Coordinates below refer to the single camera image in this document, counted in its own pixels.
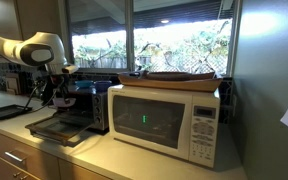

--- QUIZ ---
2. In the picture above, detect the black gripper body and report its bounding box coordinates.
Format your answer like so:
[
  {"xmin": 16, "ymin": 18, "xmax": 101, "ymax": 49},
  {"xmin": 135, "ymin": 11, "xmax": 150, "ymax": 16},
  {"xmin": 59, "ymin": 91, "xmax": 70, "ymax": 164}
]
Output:
[{"xmin": 40, "ymin": 75, "xmax": 68, "ymax": 100}]

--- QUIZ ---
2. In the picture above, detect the purple plastic bowl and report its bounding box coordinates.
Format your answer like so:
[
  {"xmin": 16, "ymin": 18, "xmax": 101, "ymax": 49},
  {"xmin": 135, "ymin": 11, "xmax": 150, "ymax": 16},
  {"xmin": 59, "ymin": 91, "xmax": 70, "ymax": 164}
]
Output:
[{"xmin": 52, "ymin": 98, "xmax": 76, "ymax": 107}]

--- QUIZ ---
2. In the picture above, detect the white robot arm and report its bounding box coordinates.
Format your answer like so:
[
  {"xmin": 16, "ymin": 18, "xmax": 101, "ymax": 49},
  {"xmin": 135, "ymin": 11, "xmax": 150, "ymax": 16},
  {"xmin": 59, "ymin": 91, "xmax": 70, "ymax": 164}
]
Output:
[{"xmin": 0, "ymin": 32, "xmax": 78, "ymax": 97}]

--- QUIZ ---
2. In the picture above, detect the light blue plastic bowl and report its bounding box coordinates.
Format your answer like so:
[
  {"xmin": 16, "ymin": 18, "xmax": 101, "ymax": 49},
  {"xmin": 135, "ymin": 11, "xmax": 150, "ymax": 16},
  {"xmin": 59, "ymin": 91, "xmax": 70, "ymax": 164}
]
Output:
[{"xmin": 75, "ymin": 80, "xmax": 93, "ymax": 88}]

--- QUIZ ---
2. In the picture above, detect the grey toaster oven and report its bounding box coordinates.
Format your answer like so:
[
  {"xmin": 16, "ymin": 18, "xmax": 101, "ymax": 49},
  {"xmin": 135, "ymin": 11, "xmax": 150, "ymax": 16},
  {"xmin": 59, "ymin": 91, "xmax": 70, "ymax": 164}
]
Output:
[{"xmin": 55, "ymin": 87, "xmax": 110, "ymax": 132}]

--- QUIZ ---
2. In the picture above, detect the dark blue plastic bowl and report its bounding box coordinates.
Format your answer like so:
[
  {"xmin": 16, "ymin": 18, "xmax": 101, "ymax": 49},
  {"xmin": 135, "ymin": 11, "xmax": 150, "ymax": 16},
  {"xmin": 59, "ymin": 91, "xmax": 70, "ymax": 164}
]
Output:
[{"xmin": 94, "ymin": 81, "xmax": 112, "ymax": 92}]

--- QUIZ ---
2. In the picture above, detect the white microwave oven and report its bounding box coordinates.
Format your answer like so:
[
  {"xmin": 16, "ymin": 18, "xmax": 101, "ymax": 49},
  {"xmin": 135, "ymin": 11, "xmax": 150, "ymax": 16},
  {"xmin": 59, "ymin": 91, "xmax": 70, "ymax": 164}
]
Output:
[{"xmin": 108, "ymin": 85, "xmax": 220, "ymax": 168}]

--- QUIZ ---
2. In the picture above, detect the black baking tray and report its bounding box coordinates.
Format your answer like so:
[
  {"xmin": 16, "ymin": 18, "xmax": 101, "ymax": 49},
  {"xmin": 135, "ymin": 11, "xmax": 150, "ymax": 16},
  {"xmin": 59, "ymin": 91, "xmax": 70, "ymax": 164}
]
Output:
[{"xmin": 0, "ymin": 104, "xmax": 32, "ymax": 120}]

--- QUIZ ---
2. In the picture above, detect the wooden tray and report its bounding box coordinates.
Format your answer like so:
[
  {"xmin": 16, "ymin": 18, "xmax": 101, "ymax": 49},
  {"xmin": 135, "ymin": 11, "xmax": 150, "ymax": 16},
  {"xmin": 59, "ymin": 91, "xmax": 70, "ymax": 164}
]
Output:
[{"xmin": 118, "ymin": 71, "xmax": 222, "ymax": 92}]

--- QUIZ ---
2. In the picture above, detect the window frame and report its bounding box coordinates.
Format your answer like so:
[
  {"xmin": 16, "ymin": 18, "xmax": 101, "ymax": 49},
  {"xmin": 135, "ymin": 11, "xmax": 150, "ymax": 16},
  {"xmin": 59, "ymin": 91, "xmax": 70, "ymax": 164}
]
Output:
[{"xmin": 58, "ymin": 0, "xmax": 242, "ymax": 75}]

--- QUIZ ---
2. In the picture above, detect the silver drawer handle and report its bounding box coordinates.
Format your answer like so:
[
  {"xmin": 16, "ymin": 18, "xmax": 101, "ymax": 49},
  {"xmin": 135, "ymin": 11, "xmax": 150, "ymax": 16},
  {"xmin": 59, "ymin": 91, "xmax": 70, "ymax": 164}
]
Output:
[{"xmin": 4, "ymin": 152, "xmax": 25, "ymax": 162}]

